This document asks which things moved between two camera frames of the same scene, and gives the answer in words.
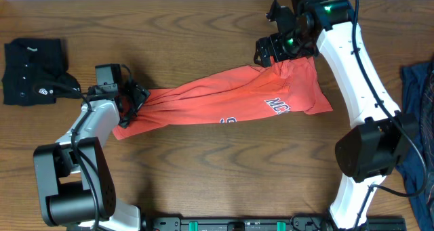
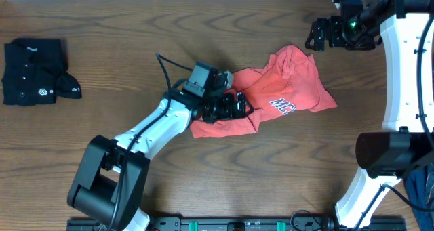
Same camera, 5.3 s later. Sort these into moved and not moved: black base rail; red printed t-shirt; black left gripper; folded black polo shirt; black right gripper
Moved: black right gripper; black left gripper; red printed t-shirt
Not moved: black base rail; folded black polo shirt
